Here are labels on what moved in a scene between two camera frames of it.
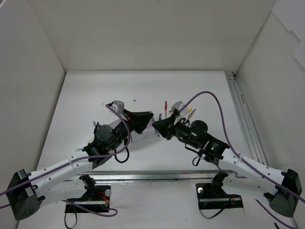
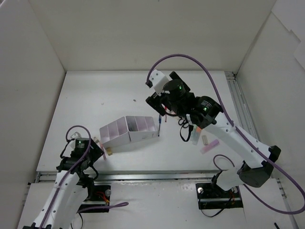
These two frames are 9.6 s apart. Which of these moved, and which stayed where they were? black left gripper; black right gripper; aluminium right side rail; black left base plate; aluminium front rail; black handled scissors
Moved: black right gripper; black left gripper
Stayed: black handled scissors; aluminium right side rail; black left base plate; aluminium front rail
